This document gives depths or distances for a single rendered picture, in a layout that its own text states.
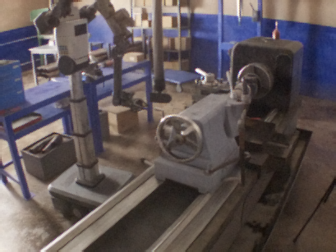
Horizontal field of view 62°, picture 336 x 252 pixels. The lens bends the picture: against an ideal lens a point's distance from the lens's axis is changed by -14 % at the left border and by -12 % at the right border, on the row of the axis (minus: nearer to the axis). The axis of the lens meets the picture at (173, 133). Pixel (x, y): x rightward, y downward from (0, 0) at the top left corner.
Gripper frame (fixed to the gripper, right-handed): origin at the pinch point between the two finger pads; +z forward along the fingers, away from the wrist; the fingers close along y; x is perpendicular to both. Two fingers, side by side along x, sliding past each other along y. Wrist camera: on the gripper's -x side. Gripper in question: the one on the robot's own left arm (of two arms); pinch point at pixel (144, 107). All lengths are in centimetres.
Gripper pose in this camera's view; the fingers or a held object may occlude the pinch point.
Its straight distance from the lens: 219.3
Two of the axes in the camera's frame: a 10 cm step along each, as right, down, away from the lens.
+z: 8.5, 2.1, -4.8
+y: 5.1, -5.1, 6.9
